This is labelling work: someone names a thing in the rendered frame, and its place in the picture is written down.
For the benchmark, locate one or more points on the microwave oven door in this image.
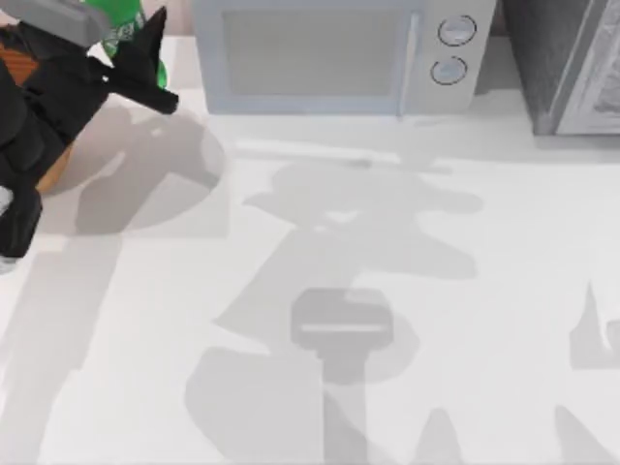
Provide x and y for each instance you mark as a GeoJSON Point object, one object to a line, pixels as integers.
{"type": "Point", "coordinates": [305, 53]}

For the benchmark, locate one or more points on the pale grey rounded box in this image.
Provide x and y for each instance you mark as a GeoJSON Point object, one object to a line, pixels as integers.
{"type": "Point", "coordinates": [63, 19]}

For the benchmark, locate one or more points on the pale microwave oven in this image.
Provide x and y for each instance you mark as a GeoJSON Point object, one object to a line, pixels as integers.
{"type": "Point", "coordinates": [339, 53]}

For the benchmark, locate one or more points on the grey cabinet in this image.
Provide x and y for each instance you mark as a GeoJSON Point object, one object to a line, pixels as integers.
{"type": "Point", "coordinates": [567, 63]}

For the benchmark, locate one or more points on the green bottle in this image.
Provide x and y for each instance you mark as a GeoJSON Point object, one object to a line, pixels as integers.
{"type": "Point", "coordinates": [114, 19]}

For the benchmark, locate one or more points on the round microwave knob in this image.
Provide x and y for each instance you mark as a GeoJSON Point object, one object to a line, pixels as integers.
{"type": "Point", "coordinates": [449, 71]}
{"type": "Point", "coordinates": [456, 30]}

